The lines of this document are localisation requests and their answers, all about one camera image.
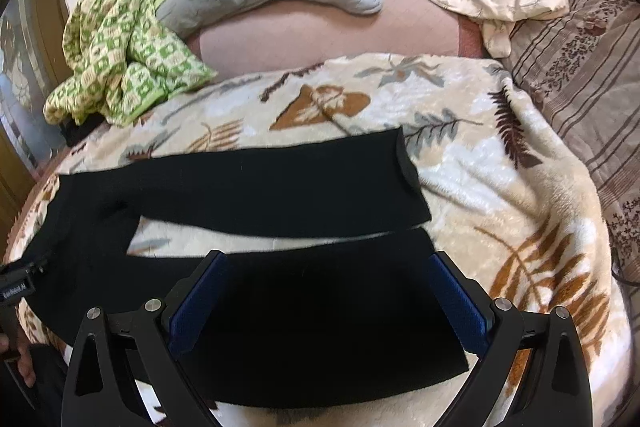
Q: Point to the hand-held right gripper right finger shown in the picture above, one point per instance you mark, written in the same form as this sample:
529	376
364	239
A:
460	307

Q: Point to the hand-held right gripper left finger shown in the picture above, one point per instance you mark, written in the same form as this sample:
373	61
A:
192	307

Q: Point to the black pants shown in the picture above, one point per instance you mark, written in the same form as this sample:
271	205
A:
250	197

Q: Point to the person's left hand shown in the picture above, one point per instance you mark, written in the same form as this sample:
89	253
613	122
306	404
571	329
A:
25	357

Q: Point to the wooden door with glass panel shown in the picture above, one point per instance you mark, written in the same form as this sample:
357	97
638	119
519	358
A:
10	187

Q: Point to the leaf print fleece blanket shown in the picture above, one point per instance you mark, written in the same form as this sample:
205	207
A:
500	187

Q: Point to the green patterned cloth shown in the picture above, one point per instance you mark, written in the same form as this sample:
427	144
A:
125	52

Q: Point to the striped floral bedsheet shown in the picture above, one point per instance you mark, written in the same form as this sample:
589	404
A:
575	67

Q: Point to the pink bed sheet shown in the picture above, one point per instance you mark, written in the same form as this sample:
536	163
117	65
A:
325	32

